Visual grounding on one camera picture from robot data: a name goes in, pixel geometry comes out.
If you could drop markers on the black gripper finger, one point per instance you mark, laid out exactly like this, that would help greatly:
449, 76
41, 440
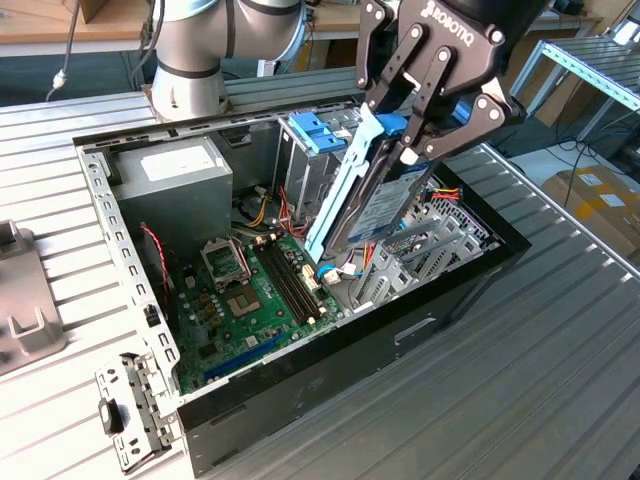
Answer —
466, 131
366, 45

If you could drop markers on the hard disk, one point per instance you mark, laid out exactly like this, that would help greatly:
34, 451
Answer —
380, 210

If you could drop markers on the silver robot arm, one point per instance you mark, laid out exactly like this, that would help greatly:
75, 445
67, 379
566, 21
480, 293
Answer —
190, 50

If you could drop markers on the grey metal disk bay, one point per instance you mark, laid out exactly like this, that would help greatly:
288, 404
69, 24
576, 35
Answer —
382, 287

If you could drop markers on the brown cardboard panel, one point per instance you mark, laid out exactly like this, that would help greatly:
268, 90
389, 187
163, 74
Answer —
560, 102

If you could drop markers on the blue plastic drive latch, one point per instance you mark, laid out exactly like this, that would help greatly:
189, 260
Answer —
310, 132

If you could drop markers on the metal slat rack table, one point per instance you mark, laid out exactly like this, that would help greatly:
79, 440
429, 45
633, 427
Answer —
590, 62

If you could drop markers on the cardboard box yellow tape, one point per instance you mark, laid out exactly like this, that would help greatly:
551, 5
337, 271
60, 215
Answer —
590, 200

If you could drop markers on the grey metal drive cage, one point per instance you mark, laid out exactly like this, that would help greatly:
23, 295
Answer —
300, 175

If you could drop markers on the black RAM slot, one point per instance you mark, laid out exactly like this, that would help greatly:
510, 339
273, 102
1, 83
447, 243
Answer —
286, 282
281, 284
292, 280
297, 278

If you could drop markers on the grey power supply unit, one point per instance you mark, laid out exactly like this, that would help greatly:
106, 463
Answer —
175, 200

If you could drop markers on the thin locking lever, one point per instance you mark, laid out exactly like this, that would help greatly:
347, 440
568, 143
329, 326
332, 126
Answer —
243, 261

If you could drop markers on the wooden desk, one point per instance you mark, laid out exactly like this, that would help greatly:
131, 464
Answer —
115, 25

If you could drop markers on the small cardboard box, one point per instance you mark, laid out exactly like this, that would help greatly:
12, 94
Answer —
95, 9

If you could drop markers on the open black PC case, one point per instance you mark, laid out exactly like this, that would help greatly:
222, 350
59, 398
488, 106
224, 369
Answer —
350, 380

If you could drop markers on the CPU socket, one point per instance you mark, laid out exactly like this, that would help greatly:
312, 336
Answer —
242, 302

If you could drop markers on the green motherboard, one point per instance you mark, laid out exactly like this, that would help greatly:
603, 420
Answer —
235, 330

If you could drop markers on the blue expansion slot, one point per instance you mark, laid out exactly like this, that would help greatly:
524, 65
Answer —
240, 358

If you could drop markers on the grey parts rack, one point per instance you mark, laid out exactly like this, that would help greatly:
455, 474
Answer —
25, 295

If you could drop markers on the metal card retention bracket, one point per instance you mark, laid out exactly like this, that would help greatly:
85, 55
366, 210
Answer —
150, 415

